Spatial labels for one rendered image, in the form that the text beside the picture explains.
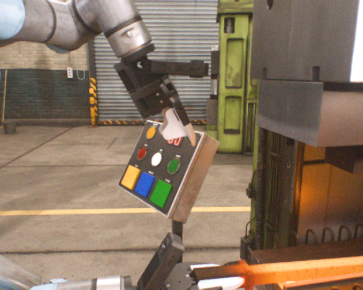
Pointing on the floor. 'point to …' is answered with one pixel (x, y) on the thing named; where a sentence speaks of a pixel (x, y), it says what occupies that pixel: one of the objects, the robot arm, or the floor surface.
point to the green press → (233, 80)
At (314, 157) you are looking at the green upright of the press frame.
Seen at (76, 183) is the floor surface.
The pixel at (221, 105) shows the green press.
